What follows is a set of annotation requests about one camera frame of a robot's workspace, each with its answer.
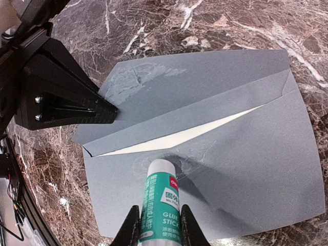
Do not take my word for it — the grey paper envelope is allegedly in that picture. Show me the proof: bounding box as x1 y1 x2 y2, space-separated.
73 50 325 240

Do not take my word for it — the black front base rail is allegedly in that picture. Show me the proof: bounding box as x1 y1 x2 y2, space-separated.
1 133 60 245

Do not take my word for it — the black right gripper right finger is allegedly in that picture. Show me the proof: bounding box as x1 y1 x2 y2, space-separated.
180 204 210 246

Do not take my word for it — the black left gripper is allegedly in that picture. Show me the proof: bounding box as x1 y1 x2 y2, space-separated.
0 22 118 131

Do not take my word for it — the beige ornate letter paper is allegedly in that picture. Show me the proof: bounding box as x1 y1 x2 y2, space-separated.
98 104 264 157

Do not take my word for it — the green and white glue stick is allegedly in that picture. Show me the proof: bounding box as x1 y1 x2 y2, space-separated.
138 159 182 245

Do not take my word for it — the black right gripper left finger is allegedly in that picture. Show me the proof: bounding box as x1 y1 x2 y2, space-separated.
110 205 140 246

